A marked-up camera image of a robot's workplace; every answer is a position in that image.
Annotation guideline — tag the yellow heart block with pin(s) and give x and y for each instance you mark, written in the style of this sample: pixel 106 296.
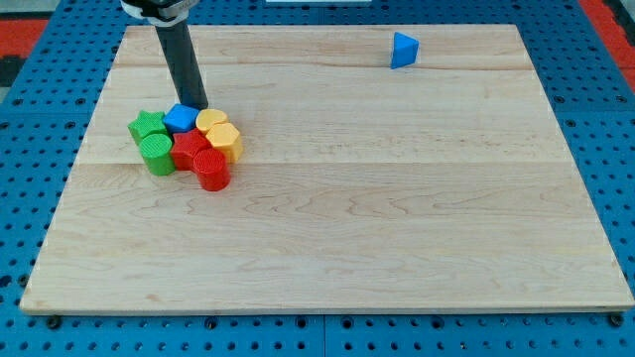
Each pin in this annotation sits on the yellow heart block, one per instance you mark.
pixel 207 118

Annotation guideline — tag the green cylinder block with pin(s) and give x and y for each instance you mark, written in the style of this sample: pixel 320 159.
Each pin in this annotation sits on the green cylinder block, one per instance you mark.
pixel 155 150

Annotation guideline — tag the green star block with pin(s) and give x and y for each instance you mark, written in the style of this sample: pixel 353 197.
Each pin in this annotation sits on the green star block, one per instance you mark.
pixel 146 124

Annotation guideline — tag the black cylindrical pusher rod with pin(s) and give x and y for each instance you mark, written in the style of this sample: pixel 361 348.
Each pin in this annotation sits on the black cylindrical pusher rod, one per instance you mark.
pixel 180 56

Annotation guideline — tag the light wooden board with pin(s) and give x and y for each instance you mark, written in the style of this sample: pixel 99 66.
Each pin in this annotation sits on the light wooden board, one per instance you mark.
pixel 443 187

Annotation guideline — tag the yellow hexagon block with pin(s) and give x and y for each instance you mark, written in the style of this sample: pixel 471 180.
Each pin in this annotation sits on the yellow hexagon block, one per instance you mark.
pixel 226 138

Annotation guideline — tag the red cylinder block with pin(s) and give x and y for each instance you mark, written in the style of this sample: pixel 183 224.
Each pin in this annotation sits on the red cylinder block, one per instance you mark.
pixel 211 169

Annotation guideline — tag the red star block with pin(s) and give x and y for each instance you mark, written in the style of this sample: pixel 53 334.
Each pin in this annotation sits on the red star block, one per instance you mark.
pixel 186 146

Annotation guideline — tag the blue cube block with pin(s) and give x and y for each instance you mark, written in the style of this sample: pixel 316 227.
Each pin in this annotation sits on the blue cube block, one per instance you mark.
pixel 180 119

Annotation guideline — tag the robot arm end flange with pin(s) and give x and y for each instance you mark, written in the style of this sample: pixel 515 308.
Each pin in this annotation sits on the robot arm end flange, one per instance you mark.
pixel 159 13

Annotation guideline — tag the blue triangle block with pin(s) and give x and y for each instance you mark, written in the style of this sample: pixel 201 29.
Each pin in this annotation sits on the blue triangle block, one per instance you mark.
pixel 405 50

